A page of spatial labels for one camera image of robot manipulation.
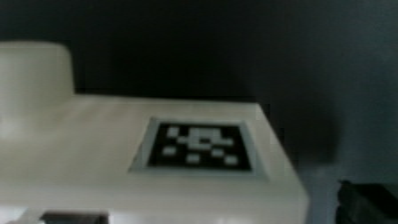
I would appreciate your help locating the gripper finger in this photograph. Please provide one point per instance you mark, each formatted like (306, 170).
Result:
(366, 203)

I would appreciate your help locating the white drawer cabinet frame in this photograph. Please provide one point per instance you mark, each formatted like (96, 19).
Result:
(128, 160)

